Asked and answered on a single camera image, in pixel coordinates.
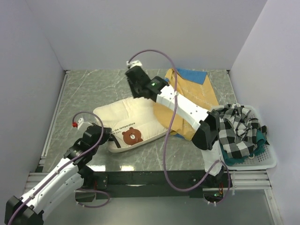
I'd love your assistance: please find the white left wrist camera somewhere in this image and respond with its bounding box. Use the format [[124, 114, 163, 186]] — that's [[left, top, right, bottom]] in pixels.
[[72, 117, 92, 132]]

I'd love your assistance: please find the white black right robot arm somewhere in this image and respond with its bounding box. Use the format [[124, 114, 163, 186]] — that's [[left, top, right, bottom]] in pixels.
[[125, 64, 222, 187]]

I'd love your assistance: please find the aluminium frame rail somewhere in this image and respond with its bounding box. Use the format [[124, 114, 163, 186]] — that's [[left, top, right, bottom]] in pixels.
[[23, 171, 272, 193]]

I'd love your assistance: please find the black white checkered cloth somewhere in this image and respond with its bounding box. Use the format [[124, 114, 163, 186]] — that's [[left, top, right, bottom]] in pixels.
[[214, 103, 268, 158]]

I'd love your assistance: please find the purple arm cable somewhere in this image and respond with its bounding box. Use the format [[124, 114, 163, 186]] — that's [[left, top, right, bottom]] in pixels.
[[127, 49, 232, 204], [7, 112, 111, 225]]

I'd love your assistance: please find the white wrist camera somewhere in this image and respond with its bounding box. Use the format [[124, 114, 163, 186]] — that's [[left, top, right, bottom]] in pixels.
[[72, 117, 92, 132], [126, 60, 143, 68]]

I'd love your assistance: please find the cream pillow with bear print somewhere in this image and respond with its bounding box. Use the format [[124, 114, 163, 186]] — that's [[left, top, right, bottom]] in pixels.
[[93, 97, 167, 153]]

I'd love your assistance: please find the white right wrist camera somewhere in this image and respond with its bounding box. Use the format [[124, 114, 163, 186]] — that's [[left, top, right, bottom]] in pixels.
[[126, 60, 143, 68]]

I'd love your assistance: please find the yellow and blue pillowcase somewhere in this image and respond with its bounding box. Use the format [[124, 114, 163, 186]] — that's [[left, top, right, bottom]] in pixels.
[[153, 68, 218, 141]]

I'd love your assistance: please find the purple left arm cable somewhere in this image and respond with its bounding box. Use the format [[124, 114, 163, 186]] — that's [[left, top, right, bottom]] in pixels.
[[7, 112, 111, 225]]

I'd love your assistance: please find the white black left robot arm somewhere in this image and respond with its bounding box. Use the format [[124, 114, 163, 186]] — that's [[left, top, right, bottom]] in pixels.
[[4, 123, 111, 225]]

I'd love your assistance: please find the white plastic basket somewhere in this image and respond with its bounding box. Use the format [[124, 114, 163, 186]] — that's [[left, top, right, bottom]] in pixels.
[[220, 105, 277, 171]]

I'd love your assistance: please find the teal green cloth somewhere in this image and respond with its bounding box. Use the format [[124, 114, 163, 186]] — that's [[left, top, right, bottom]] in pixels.
[[220, 131, 267, 166]]

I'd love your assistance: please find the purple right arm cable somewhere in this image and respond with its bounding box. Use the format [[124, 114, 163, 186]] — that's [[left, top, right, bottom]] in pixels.
[[127, 49, 232, 204]]

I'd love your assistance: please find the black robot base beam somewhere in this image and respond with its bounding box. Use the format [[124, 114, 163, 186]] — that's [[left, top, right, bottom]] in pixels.
[[75, 170, 233, 203]]

